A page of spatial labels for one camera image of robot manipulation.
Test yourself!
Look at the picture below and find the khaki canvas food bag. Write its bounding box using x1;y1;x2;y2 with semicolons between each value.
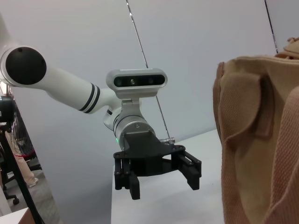
212;36;299;224

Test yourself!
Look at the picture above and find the black office chair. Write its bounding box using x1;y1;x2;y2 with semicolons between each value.
0;161;43;206

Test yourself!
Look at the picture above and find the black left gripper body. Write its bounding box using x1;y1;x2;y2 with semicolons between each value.
113;130;187;178

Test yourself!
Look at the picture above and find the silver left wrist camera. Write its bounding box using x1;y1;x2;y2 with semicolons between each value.
106;68;168;117

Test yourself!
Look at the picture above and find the person in beige trousers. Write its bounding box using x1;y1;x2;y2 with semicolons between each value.
4;130;39;189

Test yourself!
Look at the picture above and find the black standing fan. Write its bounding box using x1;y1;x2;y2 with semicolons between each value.
0;95;36;162

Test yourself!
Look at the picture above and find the white cabinet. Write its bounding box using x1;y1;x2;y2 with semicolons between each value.
0;207;37;224

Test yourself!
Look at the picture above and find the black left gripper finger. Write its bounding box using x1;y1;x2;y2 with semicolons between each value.
171;149;202;191
114;158;142;201

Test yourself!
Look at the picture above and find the black tripod pole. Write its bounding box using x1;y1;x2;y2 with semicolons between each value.
0;129;45;224

